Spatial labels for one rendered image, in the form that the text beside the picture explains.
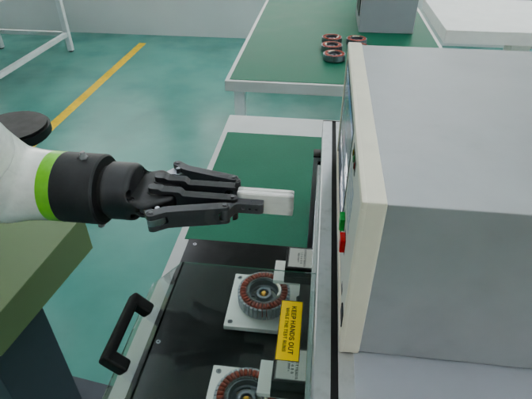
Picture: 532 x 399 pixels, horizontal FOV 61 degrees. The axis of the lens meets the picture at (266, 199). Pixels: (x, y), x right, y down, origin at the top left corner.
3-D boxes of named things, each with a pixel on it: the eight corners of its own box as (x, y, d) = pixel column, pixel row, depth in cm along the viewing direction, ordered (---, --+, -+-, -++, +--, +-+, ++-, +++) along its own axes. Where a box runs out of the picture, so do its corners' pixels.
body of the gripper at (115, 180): (127, 194, 65) (191, 199, 64) (102, 232, 58) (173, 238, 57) (117, 148, 60) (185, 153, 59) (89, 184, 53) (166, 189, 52)
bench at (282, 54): (231, 209, 255) (224, 80, 211) (269, 84, 403) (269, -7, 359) (433, 223, 244) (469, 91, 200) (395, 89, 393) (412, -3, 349)
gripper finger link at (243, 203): (223, 196, 57) (218, 210, 54) (264, 199, 56) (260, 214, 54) (224, 206, 57) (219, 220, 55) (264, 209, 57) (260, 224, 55)
